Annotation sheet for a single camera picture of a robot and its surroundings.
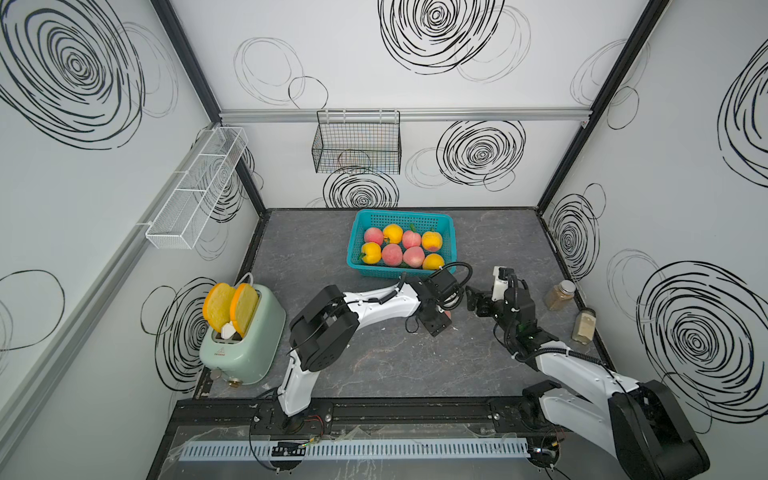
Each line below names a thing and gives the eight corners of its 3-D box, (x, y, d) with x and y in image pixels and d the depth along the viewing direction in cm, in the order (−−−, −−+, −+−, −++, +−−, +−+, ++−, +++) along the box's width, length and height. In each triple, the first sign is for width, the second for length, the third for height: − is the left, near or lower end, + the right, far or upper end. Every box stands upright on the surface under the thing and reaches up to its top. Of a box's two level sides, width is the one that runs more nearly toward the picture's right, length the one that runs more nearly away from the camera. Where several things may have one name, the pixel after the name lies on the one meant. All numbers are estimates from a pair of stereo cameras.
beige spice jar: (569, 339, 88) (574, 334, 85) (575, 308, 94) (580, 304, 91) (587, 347, 86) (593, 343, 84) (592, 316, 92) (598, 311, 90)
